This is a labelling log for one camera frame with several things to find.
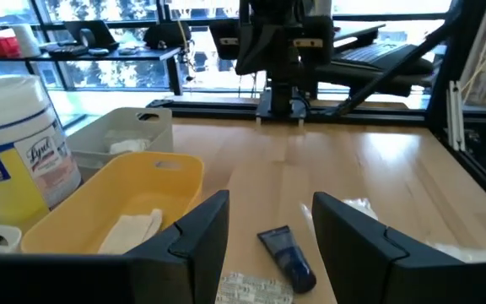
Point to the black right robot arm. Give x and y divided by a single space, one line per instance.
283 99

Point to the yellow plastic bin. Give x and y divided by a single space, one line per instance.
99 198

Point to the red box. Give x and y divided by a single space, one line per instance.
2 45

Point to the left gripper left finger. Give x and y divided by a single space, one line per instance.
192 253

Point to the black keyboard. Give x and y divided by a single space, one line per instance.
66 51

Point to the silver aluminium bracket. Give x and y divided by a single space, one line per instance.
456 116

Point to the Lysol wipes canister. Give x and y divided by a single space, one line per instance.
15 160

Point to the black tape roll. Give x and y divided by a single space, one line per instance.
87 38

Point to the black bag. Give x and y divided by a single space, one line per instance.
167 36

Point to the white paper packet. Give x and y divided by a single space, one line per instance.
129 232

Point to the black laptop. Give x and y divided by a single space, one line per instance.
369 52

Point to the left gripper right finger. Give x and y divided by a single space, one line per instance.
352 253

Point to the dark blue toiletry tube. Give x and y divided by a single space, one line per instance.
287 257

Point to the clear bag of cotton swabs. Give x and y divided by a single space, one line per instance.
471 253
363 207
127 145

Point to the white paper towel roll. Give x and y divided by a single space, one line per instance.
25 40

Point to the grey plastic bin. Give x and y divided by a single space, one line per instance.
120 122

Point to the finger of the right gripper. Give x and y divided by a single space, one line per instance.
310 55
251 50

